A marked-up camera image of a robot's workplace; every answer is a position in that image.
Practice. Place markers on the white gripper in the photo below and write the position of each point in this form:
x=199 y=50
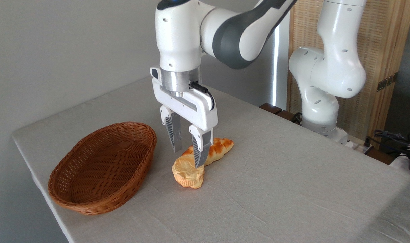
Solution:
x=188 y=108

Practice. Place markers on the round pale muffin bread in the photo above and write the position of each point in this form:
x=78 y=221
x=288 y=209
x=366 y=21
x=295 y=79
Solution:
x=184 y=175

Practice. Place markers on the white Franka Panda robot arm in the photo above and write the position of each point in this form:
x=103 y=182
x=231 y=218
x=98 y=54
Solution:
x=178 y=33

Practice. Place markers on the braided golden bread loaf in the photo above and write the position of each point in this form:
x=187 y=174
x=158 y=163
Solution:
x=222 y=146

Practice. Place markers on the brown oval wicker basket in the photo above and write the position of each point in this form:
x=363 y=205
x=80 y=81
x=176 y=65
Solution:
x=90 y=189

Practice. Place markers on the dark brown wooden board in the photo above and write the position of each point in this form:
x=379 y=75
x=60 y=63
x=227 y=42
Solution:
x=271 y=108

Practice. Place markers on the grey tablecloth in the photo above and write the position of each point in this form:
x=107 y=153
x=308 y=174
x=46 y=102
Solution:
x=276 y=189

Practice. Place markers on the white power strip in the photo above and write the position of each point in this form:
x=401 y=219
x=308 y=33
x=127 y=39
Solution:
x=358 y=146

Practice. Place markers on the metal screen hinge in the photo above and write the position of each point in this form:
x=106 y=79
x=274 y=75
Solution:
x=387 y=82

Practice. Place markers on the wooden bamboo folding screen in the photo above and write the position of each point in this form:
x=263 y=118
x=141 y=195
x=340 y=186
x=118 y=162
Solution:
x=377 y=40

